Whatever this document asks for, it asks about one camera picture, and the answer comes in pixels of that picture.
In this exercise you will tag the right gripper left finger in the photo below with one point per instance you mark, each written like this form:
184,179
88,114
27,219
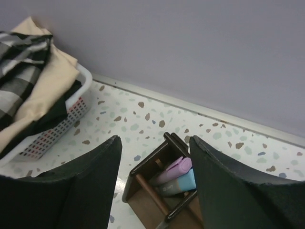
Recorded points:
75,195

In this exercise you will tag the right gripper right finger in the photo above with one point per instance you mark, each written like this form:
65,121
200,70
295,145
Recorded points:
233,195

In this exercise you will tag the blue cap grey highlighter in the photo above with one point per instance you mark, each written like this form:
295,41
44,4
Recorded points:
179,185

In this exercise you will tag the pink purple highlighter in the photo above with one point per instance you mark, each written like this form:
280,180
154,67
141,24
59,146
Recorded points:
176,169

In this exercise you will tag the white plastic laundry basket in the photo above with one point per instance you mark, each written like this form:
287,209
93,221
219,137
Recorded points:
32,148

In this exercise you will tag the brown wooden desk organizer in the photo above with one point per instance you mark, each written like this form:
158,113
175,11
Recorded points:
181,211

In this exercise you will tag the black folded cloth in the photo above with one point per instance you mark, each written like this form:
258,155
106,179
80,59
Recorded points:
56,114

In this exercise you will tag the beige folded cloth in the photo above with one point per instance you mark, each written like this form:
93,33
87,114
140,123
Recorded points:
56,78

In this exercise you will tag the black white checkered cloth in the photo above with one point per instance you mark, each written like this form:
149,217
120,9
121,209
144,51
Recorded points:
22,59

